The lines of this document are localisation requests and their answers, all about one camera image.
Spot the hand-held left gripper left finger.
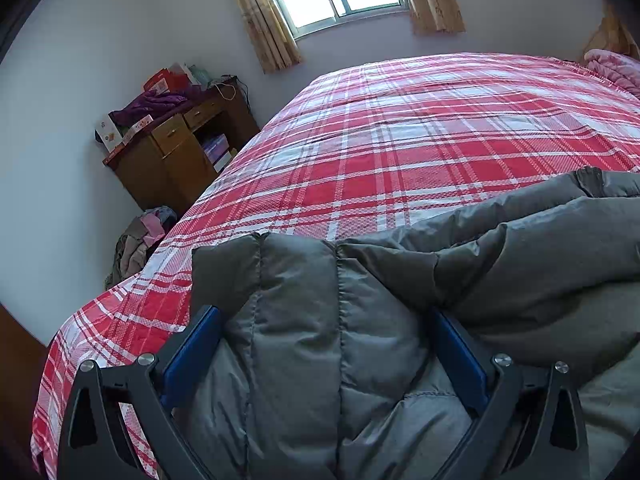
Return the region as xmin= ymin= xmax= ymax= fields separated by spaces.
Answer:
xmin=57 ymin=305 xmax=223 ymax=480

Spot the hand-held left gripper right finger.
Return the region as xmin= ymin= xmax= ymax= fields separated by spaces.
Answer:
xmin=432 ymin=307 xmax=591 ymax=480

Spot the grey puffer jacket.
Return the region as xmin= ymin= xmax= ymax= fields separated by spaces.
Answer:
xmin=172 ymin=166 xmax=640 ymax=480

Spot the pile of clothes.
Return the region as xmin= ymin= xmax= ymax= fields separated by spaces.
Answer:
xmin=106 ymin=205 xmax=178 ymax=290

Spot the brown wooden desk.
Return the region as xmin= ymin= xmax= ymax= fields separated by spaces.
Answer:
xmin=102 ymin=77 xmax=261 ymax=213

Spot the stack of boxes in desk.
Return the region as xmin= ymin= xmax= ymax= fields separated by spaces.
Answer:
xmin=201 ymin=133 xmax=238 ymax=173

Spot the red plaid bed sheet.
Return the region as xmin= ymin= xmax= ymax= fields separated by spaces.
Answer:
xmin=31 ymin=52 xmax=640 ymax=480

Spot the white printed box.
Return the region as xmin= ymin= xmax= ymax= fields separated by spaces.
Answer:
xmin=95 ymin=115 xmax=123 ymax=153

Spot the purple cloth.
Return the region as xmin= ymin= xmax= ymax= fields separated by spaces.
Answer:
xmin=109 ymin=87 xmax=201 ymax=128

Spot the red gift box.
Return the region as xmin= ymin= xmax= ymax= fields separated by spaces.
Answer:
xmin=143 ymin=69 xmax=191 ymax=96

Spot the pink folded quilt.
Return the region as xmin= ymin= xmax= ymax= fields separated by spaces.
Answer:
xmin=585 ymin=49 xmax=640 ymax=96

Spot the long beige curtain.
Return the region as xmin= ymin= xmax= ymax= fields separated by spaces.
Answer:
xmin=582 ymin=2 xmax=640 ymax=63

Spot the white cable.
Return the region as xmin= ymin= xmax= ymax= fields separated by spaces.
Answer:
xmin=215 ymin=77 xmax=251 ymax=106

